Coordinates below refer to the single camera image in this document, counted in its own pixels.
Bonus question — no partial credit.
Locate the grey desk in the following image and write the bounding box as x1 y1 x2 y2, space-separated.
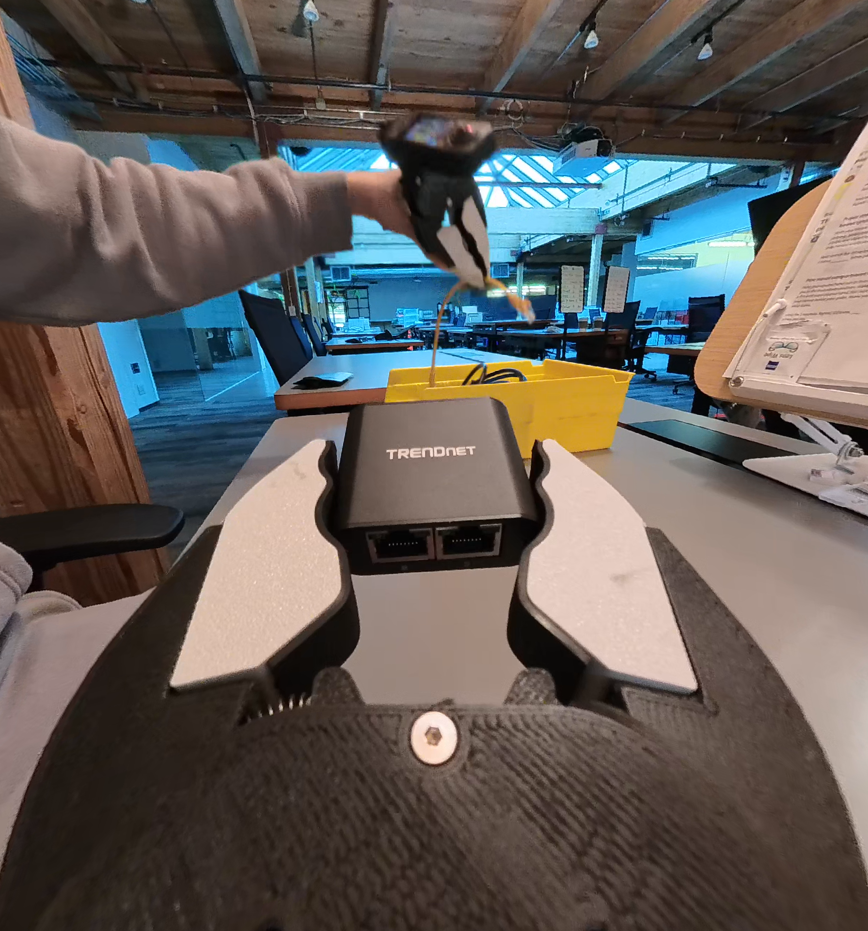
0 397 868 931

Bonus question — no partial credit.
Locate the white stand base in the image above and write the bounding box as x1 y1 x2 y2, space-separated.
741 411 868 528

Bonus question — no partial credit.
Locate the black monitor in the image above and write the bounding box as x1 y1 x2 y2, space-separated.
747 175 836 257

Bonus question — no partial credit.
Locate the black network adapter box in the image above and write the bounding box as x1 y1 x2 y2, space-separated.
331 396 541 576

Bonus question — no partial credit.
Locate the black chair armrest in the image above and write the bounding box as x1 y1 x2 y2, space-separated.
0 503 186 577

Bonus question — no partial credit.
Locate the wooden document stand with papers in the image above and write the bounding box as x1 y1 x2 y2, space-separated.
723 76 868 417

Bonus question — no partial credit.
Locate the wooden pillar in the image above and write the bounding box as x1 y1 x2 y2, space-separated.
0 0 169 606

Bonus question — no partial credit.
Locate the black office chair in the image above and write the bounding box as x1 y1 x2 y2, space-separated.
238 289 315 388

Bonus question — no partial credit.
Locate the yellow plastic bin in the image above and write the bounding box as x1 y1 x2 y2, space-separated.
383 358 635 461

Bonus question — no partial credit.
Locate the wooden document board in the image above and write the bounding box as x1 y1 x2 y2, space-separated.
694 177 868 437

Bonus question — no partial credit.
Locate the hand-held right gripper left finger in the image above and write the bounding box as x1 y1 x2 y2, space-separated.
168 438 362 703

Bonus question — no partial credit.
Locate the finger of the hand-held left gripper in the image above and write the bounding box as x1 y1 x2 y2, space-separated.
461 205 494 285
435 222 474 273

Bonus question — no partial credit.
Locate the person's left hand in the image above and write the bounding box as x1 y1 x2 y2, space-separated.
345 169 455 272

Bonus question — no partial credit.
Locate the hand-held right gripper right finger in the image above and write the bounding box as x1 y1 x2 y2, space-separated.
508 438 700 705

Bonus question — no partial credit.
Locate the wooden edged desk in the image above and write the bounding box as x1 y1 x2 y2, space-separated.
274 348 551 414

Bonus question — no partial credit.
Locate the orange cable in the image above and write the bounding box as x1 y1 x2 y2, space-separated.
428 273 538 388

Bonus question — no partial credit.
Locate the ceiling projector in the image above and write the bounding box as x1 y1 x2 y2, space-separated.
552 137 615 180

